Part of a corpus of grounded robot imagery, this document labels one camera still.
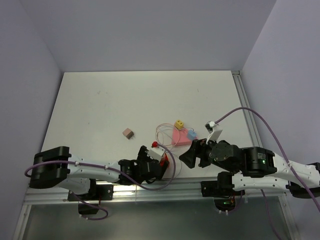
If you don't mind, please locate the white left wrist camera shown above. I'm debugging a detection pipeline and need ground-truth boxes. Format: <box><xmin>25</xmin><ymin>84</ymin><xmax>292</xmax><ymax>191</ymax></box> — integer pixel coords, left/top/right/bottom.
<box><xmin>147</xmin><ymin>147</ymin><xmax>165</xmax><ymax>161</ymax></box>

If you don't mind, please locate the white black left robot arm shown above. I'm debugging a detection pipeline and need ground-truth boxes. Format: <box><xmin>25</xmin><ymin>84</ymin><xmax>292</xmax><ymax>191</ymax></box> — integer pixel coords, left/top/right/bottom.
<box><xmin>24</xmin><ymin>146</ymin><xmax>170</xmax><ymax>200</ymax></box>

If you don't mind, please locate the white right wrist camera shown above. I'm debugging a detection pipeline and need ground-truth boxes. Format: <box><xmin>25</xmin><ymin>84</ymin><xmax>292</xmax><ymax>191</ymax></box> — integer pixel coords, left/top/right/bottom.
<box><xmin>204</xmin><ymin>121</ymin><xmax>223</xmax><ymax>145</ymax></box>

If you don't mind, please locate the blue charger plug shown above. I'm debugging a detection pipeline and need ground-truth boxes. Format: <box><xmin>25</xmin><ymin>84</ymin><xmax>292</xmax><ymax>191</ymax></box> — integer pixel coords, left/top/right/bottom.
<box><xmin>187</xmin><ymin>129</ymin><xmax>197</xmax><ymax>141</ymax></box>

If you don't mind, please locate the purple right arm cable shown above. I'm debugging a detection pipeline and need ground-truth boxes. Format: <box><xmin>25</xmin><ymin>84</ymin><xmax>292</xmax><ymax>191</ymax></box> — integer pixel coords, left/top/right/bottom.
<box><xmin>214</xmin><ymin>107</ymin><xmax>320</xmax><ymax>240</ymax></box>

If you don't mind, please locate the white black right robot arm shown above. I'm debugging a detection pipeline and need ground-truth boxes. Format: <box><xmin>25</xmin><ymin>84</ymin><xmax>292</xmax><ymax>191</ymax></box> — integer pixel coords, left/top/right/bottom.
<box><xmin>179</xmin><ymin>139</ymin><xmax>320</xmax><ymax>199</ymax></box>

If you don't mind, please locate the aluminium table frame rail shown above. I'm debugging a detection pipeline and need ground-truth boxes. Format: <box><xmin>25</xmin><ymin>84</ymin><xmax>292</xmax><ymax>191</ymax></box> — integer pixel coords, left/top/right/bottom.
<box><xmin>22</xmin><ymin>70</ymin><xmax>301</xmax><ymax>240</ymax></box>

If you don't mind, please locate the yellow charger plug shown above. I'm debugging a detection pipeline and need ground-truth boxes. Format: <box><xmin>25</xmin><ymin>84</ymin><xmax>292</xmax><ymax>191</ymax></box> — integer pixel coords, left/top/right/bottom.
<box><xmin>174</xmin><ymin>119</ymin><xmax>184</xmax><ymax>130</ymax></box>

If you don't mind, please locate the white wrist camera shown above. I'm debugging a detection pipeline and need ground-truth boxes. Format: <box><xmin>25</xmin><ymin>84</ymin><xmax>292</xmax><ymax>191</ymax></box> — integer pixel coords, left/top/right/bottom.
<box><xmin>147</xmin><ymin>147</ymin><xmax>165</xmax><ymax>161</ymax></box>
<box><xmin>204</xmin><ymin>121</ymin><xmax>223</xmax><ymax>145</ymax></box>

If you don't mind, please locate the red cube adapter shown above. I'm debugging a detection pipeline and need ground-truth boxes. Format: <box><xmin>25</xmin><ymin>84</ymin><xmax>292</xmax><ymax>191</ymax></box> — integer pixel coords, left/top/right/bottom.
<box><xmin>159</xmin><ymin>153</ymin><xmax>170</xmax><ymax>167</ymax></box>

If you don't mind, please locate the pink triangular power strip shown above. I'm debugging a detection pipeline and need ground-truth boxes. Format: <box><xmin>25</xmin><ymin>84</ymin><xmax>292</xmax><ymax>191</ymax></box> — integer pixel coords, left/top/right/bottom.
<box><xmin>171</xmin><ymin>128</ymin><xmax>198</xmax><ymax>147</ymax></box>

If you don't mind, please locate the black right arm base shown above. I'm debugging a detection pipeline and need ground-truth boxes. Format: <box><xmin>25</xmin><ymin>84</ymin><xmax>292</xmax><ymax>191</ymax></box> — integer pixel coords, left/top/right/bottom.
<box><xmin>200</xmin><ymin>180</ymin><xmax>245</xmax><ymax>215</ymax></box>

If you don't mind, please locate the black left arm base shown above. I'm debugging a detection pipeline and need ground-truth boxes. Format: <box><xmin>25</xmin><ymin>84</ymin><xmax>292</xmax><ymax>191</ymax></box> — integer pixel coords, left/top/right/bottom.
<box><xmin>67</xmin><ymin>181</ymin><xmax>114</xmax><ymax>217</ymax></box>

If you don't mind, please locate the brown charger plug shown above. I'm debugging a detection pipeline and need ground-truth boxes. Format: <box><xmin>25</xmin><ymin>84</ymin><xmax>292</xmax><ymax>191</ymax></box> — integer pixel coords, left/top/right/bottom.
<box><xmin>122</xmin><ymin>128</ymin><xmax>135</xmax><ymax>140</ymax></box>

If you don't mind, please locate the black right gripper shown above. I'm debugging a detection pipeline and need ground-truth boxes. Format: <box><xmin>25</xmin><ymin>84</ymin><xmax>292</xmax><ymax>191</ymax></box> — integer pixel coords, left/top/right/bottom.
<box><xmin>178</xmin><ymin>134</ymin><xmax>238</xmax><ymax>173</ymax></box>

